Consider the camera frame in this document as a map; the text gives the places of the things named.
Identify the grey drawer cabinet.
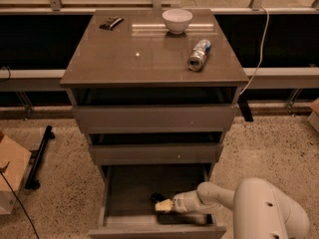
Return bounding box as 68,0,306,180
59,8,250,239

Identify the white bowl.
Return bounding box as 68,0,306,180
161,9,192,34

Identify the silver blue can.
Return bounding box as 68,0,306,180
187,39,211,72

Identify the black cable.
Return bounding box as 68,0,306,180
0,162,40,239

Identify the grey drawer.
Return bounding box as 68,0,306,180
73,106,237,133
89,143,223,165
89,164,226,239

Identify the middle grey drawer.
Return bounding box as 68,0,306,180
89,143,223,165

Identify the black snack wrapper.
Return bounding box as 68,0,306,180
99,16,124,31

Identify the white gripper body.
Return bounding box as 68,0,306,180
172,190,197,213

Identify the green soda can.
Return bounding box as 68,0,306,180
151,192,171,205

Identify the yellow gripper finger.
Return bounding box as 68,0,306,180
155,199,173,213

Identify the cardboard box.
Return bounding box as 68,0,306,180
0,132,31,215
307,98,319,132

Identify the white cable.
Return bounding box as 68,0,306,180
238,6,271,97

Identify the top grey drawer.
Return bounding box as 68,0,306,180
73,106,237,133

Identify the black metal stand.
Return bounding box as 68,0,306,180
25,125,55,190

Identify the bottom grey drawer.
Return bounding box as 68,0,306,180
89,164,226,239

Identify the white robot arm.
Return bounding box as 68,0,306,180
155,177,310,239

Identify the cardboard box at right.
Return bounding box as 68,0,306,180
307,98,319,132

